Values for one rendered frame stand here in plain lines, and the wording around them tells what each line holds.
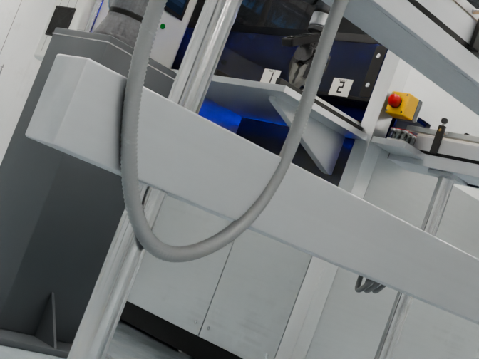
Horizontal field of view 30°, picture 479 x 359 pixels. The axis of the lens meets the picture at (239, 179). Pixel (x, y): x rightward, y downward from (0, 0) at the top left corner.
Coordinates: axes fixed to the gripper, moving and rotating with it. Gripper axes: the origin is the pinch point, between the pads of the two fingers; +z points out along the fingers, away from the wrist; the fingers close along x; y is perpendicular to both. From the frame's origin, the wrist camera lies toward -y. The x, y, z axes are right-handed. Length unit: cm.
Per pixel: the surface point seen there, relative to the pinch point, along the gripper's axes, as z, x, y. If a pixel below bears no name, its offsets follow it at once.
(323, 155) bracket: 14.0, -2.3, 20.5
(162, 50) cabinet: -12, 91, 15
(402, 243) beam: 41, -92, -47
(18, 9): -78, 497, 146
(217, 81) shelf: 5.5, 18.5, -12.8
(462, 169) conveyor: 6, -40, 38
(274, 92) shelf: 5.6, -5.7, -11.2
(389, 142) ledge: 4.3, -19.9, 27.2
